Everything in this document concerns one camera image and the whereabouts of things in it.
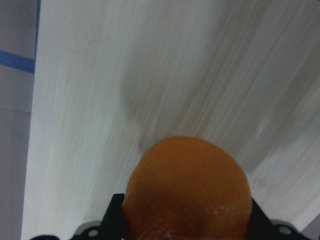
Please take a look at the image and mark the bamboo cutting board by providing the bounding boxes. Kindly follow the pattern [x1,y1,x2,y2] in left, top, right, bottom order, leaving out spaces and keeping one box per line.
[21,0,320,240]

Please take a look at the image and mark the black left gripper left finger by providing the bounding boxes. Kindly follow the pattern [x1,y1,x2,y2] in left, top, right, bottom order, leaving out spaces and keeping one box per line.
[72,193,128,240]

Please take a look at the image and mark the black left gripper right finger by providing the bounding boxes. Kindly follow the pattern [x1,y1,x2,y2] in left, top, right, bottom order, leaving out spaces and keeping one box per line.
[246,198,307,240]

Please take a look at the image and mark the orange fruit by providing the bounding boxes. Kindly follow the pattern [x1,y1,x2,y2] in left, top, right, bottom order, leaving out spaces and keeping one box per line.
[122,136,253,240]

